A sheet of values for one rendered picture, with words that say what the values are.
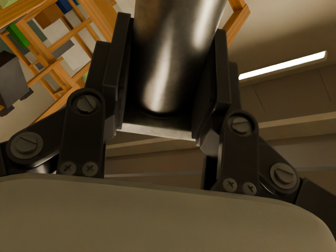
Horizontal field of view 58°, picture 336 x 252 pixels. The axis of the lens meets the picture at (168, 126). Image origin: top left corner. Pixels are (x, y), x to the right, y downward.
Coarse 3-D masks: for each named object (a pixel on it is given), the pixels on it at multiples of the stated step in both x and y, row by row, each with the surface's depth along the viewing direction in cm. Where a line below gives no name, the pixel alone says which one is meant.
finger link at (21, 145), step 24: (120, 24) 12; (96, 48) 12; (120, 48) 11; (96, 72) 11; (120, 72) 10; (120, 96) 11; (48, 120) 10; (120, 120) 12; (24, 144) 9; (48, 144) 9
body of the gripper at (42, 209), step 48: (0, 192) 7; (48, 192) 7; (96, 192) 8; (144, 192) 8; (192, 192) 8; (0, 240) 7; (48, 240) 7; (96, 240) 7; (144, 240) 7; (192, 240) 7; (240, 240) 7; (288, 240) 8
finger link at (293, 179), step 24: (216, 48) 12; (216, 72) 11; (192, 96) 14; (216, 96) 10; (192, 120) 13; (216, 120) 11; (216, 144) 11; (264, 144) 11; (264, 168) 10; (288, 168) 10; (288, 192) 10
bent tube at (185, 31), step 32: (160, 0) 9; (192, 0) 9; (224, 0) 9; (160, 32) 10; (192, 32) 10; (160, 64) 11; (192, 64) 11; (128, 96) 14; (160, 96) 12; (128, 128) 13; (160, 128) 13
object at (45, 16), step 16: (48, 0) 485; (64, 0) 514; (112, 0) 584; (32, 16) 484; (48, 16) 495; (64, 16) 556; (80, 16) 530; (16, 48) 485; (32, 48) 459; (48, 48) 474; (64, 48) 504; (32, 64) 487; (48, 64) 475; (80, 80) 523
